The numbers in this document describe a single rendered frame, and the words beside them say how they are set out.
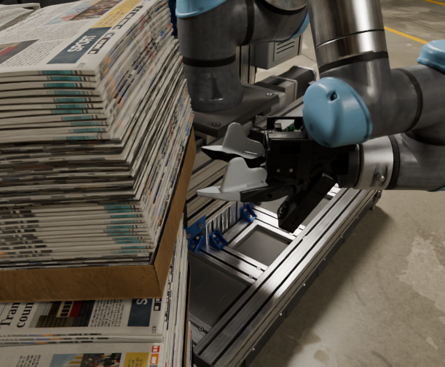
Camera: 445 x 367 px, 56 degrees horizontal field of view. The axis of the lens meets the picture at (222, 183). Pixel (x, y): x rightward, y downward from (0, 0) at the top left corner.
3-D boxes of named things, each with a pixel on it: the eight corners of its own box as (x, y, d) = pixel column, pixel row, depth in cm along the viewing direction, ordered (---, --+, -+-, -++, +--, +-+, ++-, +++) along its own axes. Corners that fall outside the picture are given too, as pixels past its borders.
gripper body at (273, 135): (261, 115, 57) (349, 116, 57) (258, 168, 62) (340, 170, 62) (265, 140, 51) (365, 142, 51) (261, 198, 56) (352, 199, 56)
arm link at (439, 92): (437, 62, 43) (410, 156, 49) (513, 50, 46) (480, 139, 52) (384, 44, 49) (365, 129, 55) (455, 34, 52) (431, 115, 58)
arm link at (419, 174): (462, 119, 57) (444, 172, 62) (382, 119, 57) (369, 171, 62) (492, 146, 51) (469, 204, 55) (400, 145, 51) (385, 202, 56)
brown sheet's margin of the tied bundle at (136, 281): (198, 151, 63) (194, 125, 61) (164, 298, 39) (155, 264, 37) (96, 158, 65) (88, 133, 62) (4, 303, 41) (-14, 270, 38)
